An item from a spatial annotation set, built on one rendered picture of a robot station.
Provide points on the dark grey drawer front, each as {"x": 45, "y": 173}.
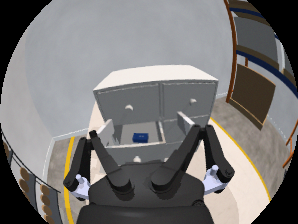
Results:
{"x": 181, "y": 96}
{"x": 170, "y": 147}
{"x": 173, "y": 133}
{"x": 137, "y": 152}
{"x": 140, "y": 103}

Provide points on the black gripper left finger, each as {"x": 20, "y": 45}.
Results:
{"x": 77, "y": 180}

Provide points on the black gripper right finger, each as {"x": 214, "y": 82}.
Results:
{"x": 220, "y": 171}

